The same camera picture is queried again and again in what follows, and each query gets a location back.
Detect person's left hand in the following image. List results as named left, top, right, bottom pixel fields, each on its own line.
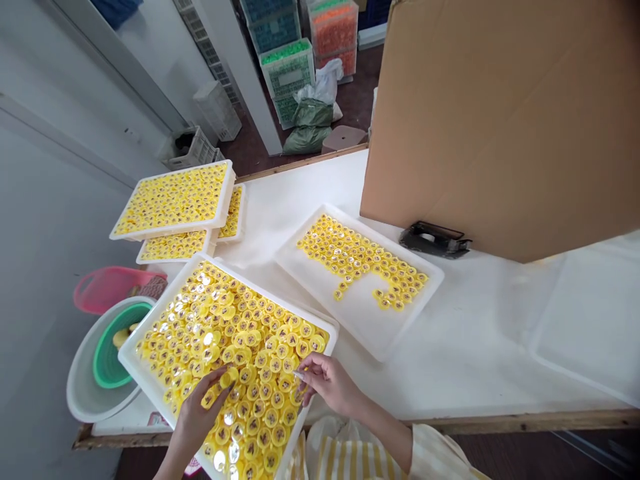
left=175, top=367, right=236, bottom=442

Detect person's right hand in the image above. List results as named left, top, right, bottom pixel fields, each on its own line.
left=292, top=352, right=363, bottom=417

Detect large white plastic tray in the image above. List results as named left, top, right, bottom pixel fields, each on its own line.
left=117, top=251, right=341, bottom=480

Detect person's body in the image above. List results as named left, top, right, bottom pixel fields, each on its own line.
left=279, top=413, right=493, bottom=480

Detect white tray with few caps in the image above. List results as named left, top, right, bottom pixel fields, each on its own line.
left=273, top=203, right=445, bottom=364

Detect heap of yellow printed caps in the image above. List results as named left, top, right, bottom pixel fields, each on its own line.
left=135, top=259, right=331, bottom=480

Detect green plastic colander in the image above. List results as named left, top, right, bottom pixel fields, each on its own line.
left=92, top=301, right=154, bottom=390

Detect white plastic basin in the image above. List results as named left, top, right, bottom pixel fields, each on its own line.
left=65, top=295, right=159, bottom=425

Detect rows of yellow printed caps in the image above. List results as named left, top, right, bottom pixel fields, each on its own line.
left=296, top=213, right=430, bottom=313

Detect roll of brown twine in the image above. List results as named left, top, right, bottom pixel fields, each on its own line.
left=136, top=275, right=169, bottom=301

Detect pink plastic basket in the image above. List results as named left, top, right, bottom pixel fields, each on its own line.
left=73, top=265, right=169, bottom=317

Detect white tray full of caps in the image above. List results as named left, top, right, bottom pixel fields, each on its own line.
left=217, top=183, right=248, bottom=245
left=135, top=229, right=217, bottom=265
left=109, top=159, right=237, bottom=243

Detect black tape dispenser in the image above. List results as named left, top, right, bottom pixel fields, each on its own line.
left=397, top=221, right=473, bottom=261

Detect layer of yellow caps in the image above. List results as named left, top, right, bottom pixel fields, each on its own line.
left=113, top=163, right=230, bottom=236

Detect brown plastic stool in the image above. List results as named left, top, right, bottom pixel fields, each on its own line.
left=321, top=125, right=369, bottom=155

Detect green plastic bag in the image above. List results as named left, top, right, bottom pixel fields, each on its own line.
left=282, top=97, right=335, bottom=155

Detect low white lattice crate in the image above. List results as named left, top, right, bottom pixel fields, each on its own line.
left=160, top=125, right=227, bottom=173

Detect empty white plastic tray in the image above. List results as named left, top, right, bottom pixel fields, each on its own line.
left=528, top=245, right=640, bottom=409

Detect tall white lattice crate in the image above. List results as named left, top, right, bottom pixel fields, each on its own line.
left=193, top=80, right=243, bottom=143

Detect white plastic bag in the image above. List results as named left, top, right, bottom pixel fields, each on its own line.
left=294, top=57, right=345, bottom=107

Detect large brown cardboard box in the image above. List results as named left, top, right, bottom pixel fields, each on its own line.
left=359, top=0, right=640, bottom=265

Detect crate of green parts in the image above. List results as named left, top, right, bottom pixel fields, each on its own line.
left=259, top=37, right=317, bottom=131

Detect crate of orange parts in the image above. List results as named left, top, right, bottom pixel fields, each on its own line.
left=307, top=0, right=359, bottom=77

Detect teal plastic crate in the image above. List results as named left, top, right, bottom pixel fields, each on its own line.
left=239, top=0, right=303, bottom=55

